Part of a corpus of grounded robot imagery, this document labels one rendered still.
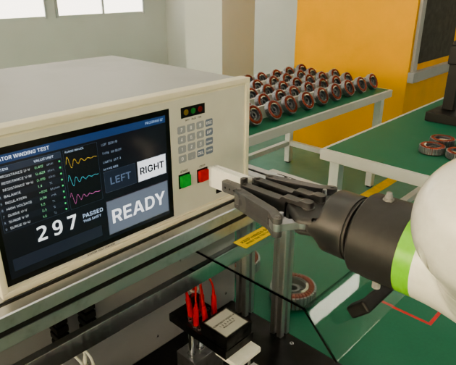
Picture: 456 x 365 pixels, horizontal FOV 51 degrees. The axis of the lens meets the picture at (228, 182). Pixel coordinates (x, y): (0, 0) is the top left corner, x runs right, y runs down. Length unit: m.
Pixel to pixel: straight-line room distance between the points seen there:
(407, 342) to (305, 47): 3.66
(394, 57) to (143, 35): 5.26
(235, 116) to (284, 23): 6.23
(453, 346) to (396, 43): 3.19
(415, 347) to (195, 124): 0.69
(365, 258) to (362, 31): 3.78
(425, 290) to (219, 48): 4.15
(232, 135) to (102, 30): 7.31
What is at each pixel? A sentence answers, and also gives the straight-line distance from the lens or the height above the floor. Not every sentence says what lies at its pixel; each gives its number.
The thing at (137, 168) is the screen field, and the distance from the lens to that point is 0.67.
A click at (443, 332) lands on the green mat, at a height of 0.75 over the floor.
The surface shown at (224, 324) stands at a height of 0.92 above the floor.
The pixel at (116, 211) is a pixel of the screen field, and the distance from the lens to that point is 0.67.
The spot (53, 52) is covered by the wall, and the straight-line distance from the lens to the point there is 7.66.
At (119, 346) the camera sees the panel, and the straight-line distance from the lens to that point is 0.97.
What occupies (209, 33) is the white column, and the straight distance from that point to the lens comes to 4.62.
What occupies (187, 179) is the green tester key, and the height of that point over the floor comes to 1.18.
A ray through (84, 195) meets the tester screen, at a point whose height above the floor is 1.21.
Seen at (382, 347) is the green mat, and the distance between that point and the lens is 1.11.
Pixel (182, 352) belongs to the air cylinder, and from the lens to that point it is 0.95.
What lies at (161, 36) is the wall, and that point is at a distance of 8.74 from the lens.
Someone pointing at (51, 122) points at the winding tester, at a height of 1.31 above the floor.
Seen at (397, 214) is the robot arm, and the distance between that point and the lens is 0.50.
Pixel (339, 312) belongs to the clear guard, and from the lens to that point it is 0.70.
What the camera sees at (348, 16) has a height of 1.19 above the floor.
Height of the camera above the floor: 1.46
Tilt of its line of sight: 23 degrees down
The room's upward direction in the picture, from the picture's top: straight up
